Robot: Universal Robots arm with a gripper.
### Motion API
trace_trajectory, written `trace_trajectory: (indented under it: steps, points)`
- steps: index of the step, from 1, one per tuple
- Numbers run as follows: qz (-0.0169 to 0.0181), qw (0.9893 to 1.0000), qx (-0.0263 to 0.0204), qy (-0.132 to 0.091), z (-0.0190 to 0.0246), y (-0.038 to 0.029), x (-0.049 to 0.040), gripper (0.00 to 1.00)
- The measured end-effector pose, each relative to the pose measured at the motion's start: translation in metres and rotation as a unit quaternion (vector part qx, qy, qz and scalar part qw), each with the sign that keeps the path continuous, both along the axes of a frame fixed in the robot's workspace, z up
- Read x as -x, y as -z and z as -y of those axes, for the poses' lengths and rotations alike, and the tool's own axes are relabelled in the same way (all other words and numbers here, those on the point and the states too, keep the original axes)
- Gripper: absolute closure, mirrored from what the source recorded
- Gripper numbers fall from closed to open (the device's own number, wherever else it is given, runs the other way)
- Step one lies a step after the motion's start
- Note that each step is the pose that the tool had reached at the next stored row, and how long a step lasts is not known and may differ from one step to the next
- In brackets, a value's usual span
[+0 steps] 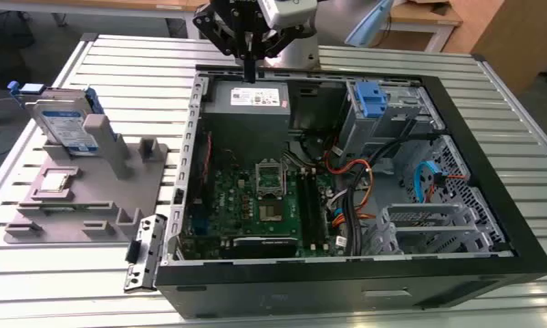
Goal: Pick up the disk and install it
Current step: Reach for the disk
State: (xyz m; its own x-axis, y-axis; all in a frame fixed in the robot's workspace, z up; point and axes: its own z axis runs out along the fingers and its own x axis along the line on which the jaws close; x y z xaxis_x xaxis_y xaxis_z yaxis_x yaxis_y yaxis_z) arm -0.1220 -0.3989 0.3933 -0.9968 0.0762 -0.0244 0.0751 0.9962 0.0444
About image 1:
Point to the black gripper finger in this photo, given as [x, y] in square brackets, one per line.
[285, 41]
[217, 32]

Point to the hard disk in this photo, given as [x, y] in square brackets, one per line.
[66, 130]

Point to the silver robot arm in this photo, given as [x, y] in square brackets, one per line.
[297, 54]

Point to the grey metal disk bay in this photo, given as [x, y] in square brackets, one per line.
[433, 229]

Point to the grey power supply unit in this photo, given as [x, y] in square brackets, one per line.
[246, 136]

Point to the wooden top desk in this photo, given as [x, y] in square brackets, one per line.
[424, 15]

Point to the grey optical drive cage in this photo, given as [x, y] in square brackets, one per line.
[393, 130]

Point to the black waste bin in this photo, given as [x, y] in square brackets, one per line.
[10, 65]

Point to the black RAM slot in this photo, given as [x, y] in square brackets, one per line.
[319, 208]
[306, 205]

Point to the green motherboard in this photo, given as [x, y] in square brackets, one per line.
[229, 205]

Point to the CPU socket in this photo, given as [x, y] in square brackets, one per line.
[271, 212]

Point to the wooden cabinet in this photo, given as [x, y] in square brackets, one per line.
[520, 34]

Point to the grey parts rack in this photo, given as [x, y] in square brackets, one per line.
[100, 201]

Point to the silver CPU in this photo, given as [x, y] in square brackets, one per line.
[56, 181]

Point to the black graphics card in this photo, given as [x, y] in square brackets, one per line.
[265, 247]

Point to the green RAM stick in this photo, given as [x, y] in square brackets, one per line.
[62, 207]

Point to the black open PC case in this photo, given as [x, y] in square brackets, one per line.
[301, 290]

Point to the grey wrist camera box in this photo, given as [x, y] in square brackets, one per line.
[283, 12]

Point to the blue drive bay bracket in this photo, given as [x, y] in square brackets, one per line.
[369, 99]

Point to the grey hinged retainer bracket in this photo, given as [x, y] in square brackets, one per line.
[151, 253]

